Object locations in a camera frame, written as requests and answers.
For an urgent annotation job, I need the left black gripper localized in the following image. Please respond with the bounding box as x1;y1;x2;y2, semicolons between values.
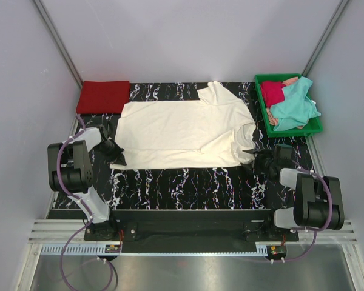
95;138;126;166

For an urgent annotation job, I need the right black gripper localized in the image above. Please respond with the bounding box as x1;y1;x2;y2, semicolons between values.
241;149;277;175

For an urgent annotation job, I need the cream white t shirt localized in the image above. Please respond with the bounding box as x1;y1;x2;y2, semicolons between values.
115;81;256;170

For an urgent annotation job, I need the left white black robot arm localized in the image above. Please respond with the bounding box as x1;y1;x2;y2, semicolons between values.
47;125;127;241

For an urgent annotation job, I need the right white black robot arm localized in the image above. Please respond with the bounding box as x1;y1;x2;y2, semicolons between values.
243;144;345;242

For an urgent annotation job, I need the salmon pink t shirt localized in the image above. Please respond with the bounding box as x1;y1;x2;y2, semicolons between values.
266;76;299;127

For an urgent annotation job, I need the folded red t shirt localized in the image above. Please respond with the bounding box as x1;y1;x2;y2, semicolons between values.
76;81;130;115

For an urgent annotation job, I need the teal t shirt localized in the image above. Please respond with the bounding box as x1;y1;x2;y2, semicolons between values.
270;76;321;132

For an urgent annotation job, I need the magenta t shirt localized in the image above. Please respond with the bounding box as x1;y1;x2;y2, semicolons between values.
260;81;286;107

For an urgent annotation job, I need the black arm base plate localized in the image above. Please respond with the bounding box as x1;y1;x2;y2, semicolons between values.
84;210;299;247

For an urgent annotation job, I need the grey slotted cable duct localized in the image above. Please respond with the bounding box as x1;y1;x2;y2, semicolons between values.
41;242;286;257

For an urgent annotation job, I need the aluminium rail frame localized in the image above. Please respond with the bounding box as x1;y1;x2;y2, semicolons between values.
27;219;359;245

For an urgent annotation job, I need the left aluminium corner post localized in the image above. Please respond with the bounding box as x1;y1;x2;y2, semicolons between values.
31;0;83;89

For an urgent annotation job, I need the aluminium corner post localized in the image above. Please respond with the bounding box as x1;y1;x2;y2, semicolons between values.
302;0;352;77
31;0;83;89

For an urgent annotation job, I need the right aluminium corner post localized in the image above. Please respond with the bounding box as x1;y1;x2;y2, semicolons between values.
302;0;352;77

